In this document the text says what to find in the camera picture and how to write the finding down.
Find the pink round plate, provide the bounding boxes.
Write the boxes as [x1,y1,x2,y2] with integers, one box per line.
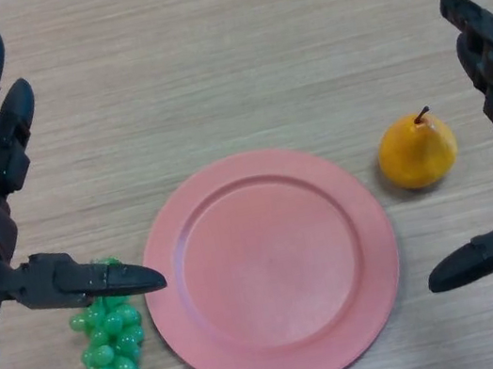
[122,129,420,369]

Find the green grape bunch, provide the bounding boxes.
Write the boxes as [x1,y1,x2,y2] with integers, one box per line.
[57,252,151,369]

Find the yellow pear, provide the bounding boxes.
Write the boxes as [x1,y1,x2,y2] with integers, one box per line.
[370,101,466,197]

